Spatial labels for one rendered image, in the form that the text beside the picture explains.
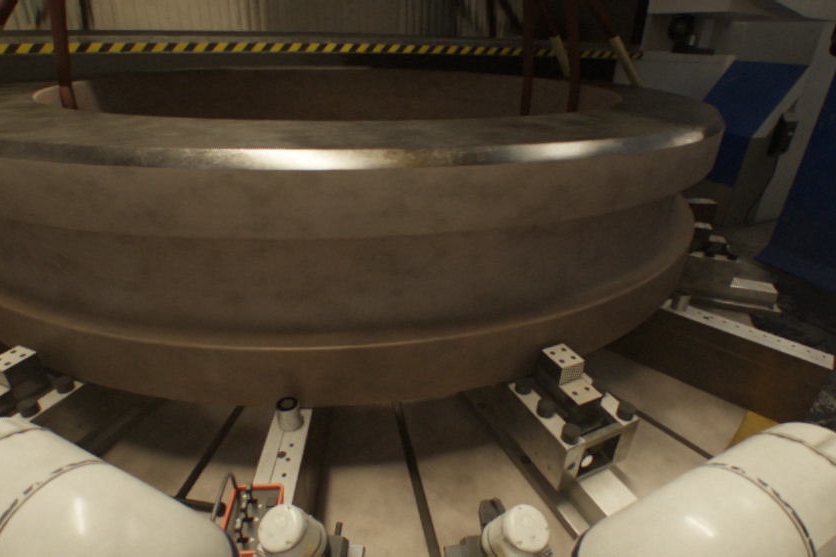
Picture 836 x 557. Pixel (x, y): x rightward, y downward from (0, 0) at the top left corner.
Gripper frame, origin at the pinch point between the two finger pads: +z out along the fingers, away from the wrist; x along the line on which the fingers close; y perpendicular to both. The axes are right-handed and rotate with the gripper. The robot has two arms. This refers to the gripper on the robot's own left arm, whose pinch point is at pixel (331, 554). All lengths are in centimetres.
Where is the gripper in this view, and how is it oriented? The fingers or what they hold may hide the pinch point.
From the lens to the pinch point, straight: 130.1
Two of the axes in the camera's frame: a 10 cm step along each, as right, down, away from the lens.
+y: 1.0, -7.8, 6.2
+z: 1.4, 6.3, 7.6
